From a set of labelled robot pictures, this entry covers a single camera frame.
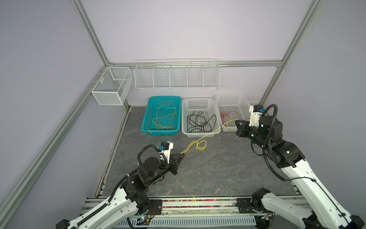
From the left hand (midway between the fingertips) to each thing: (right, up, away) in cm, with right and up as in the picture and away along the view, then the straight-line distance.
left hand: (183, 157), depth 69 cm
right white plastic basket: (+40, +29, +51) cm, 71 cm away
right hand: (+26, +18, -2) cm, 31 cm away
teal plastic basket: (-19, +21, +45) cm, 53 cm away
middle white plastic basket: (+17, +30, +47) cm, 58 cm away
